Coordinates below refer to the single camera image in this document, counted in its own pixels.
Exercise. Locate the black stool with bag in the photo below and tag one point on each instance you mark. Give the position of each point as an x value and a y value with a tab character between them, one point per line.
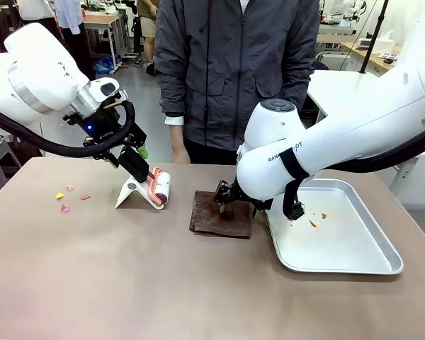
137	33

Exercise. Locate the bystander white top dark trousers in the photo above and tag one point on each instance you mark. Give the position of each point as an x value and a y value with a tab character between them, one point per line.
35	8

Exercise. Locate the white lab machine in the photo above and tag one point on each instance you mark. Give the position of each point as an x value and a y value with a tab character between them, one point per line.
347	10

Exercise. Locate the red-pink paper scrap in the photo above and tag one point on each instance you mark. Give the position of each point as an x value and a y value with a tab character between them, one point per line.
85	197

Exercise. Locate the person's right hand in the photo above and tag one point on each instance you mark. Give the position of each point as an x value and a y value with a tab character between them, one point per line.
180	150

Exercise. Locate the white tissue box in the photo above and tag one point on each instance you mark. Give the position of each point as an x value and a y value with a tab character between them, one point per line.
389	44

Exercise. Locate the wooden top work table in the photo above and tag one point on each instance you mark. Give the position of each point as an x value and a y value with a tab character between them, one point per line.
99	19

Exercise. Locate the bystander white shirt black trousers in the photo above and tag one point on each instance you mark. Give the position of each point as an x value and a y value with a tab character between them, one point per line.
76	46

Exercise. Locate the black tripod pole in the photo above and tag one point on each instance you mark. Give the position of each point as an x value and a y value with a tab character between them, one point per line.
374	35

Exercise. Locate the small white device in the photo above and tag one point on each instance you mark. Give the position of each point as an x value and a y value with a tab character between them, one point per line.
365	43

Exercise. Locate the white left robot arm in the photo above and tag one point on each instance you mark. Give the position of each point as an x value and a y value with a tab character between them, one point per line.
32	71

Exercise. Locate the wooden counter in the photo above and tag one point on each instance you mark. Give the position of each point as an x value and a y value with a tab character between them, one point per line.
372	58

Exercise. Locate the blue plastic bag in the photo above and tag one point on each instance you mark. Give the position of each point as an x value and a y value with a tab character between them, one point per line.
104	65

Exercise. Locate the silver metal tray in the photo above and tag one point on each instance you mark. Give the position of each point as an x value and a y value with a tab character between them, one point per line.
340	241

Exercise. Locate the person in grey jacket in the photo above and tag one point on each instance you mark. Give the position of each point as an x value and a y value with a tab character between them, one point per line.
233	71

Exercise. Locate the magenta paper scrap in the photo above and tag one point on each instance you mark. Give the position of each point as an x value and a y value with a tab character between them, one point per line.
64	208

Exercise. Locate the white folded roller stand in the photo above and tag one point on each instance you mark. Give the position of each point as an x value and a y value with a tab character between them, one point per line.
131	193

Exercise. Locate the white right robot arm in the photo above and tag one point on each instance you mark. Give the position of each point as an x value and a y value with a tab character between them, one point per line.
340	134

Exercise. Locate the bystander in beige shorts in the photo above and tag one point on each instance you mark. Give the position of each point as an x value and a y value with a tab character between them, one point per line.
148	25

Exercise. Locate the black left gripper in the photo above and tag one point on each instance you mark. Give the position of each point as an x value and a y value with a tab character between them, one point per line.
102	127

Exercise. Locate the brown cloth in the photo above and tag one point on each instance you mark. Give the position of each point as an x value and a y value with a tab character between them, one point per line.
212	223

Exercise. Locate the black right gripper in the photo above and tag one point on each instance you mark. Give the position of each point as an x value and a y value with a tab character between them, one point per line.
260	205

